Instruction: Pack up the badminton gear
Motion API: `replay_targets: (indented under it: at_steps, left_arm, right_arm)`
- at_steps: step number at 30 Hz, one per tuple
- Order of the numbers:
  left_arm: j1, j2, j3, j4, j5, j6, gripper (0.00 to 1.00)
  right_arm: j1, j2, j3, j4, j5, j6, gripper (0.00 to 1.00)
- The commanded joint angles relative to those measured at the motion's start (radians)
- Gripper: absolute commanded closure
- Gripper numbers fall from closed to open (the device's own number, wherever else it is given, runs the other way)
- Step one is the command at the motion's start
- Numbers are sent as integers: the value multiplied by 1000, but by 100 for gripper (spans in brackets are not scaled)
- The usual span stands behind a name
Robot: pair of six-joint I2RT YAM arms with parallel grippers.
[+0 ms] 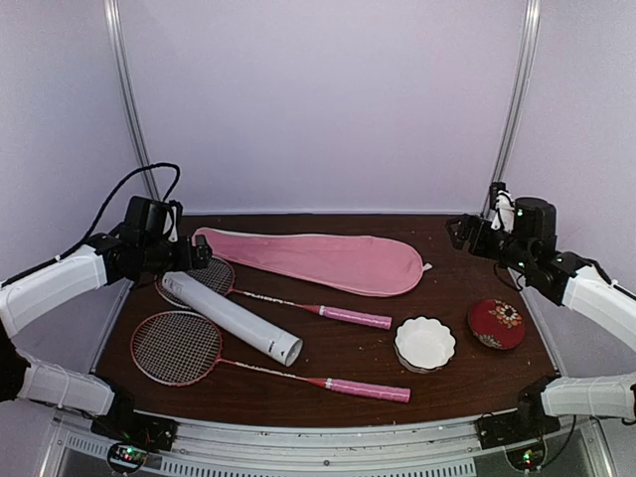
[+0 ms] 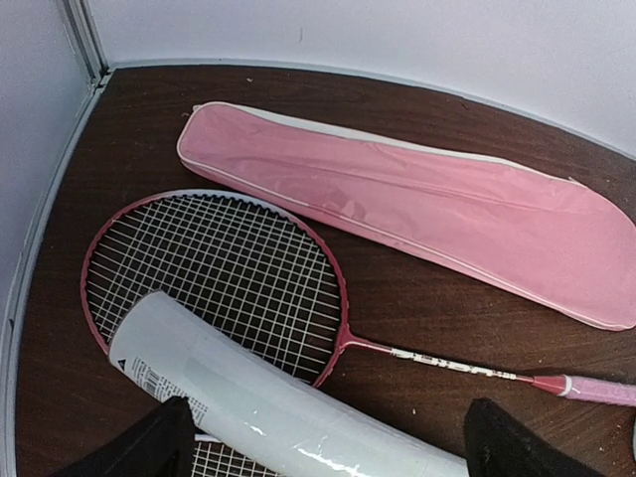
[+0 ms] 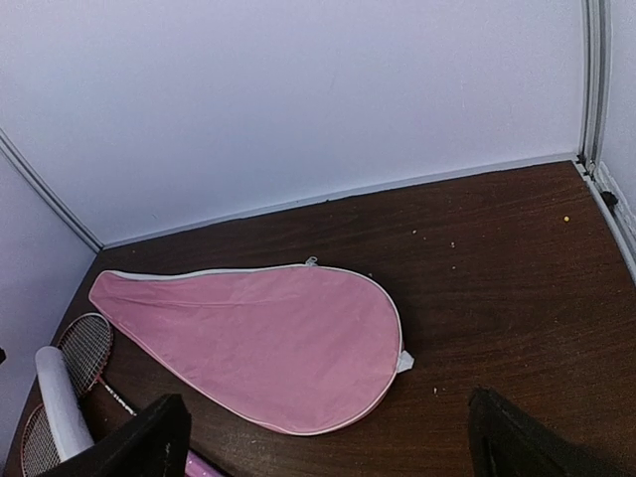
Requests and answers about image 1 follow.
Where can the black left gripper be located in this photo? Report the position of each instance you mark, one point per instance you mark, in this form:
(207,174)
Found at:
(188,253)

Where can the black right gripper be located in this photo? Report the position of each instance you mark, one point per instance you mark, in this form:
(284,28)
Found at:
(474,234)

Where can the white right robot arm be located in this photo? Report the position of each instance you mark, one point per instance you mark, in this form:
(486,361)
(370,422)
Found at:
(581,285)

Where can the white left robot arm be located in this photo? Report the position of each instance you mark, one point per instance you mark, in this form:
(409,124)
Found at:
(31,294)

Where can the rear red badminton racket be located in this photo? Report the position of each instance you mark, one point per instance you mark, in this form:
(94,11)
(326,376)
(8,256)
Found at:
(220,277)

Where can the red badminton racket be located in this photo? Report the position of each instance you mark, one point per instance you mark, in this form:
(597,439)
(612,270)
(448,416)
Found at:
(178,349)
(220,277)

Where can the front red badminton racket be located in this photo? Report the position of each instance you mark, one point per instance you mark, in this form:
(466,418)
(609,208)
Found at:
(178,349)

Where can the white shuttlecock tube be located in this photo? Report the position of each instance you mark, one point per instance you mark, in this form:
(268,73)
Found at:
(269,339)

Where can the red floral dish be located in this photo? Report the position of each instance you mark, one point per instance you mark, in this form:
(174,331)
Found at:
(496,324)

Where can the white scalloped bowl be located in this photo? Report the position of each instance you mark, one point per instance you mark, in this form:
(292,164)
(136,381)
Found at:
(424,345)

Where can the pink racket cover bag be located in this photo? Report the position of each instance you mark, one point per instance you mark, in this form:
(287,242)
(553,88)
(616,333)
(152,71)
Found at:
(363,265)

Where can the right aluminium frame post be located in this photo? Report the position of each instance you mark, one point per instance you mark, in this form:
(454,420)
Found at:
(522,78)

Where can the aluminium frame post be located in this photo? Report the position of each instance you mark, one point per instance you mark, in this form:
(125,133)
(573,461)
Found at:
(116,37)
(522,78)

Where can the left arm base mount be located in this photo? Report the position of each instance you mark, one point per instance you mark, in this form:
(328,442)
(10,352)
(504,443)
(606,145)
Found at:
(136,435)

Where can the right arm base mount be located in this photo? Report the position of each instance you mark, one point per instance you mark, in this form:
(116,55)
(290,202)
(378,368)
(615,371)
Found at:
(522,432)

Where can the front aluminium rail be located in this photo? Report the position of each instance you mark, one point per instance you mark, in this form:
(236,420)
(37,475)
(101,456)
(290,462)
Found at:
(439,448)

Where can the left aluminium frame post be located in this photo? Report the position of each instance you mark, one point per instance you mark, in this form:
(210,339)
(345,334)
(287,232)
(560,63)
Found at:
(116,37)

